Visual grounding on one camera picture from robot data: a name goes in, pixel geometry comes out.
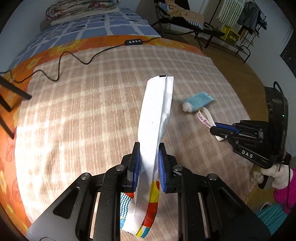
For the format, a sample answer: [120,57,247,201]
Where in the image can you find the white ribbon band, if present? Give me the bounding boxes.
[197,107,216,129]

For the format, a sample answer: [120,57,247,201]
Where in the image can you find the light blue cream tube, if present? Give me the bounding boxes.
[182,91,214,113]

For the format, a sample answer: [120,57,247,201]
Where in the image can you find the teal trouser leg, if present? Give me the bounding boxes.
[256,204,287,234]

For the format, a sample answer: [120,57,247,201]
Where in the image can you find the beige plaid blanket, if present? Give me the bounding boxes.
[15,45,254,221]

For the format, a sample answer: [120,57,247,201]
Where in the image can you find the yellow plastic crate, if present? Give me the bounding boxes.
[221,25,240,46]

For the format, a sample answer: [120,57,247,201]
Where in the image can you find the black clothes rack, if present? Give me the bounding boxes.
[208,0,268,64]

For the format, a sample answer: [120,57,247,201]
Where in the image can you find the striped green towel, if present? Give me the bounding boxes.
[217,0,245,28]

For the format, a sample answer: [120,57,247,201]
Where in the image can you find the black folding chair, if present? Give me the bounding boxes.
[152,1,224,48]

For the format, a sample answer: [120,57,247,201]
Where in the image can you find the tan clothes on chair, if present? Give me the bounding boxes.
[165,0,205,24]

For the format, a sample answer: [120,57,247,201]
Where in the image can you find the blue checked bed cover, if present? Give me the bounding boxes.
[9,8,159,69]

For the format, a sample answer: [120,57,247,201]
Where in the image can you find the black tripod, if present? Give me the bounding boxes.
[1,76,32,139]

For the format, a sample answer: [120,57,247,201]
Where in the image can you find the folded floral quilt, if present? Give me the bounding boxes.
[46,0,120,22]

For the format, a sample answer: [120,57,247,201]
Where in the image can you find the black light cable with remote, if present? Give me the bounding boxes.
[0,37,160,83]

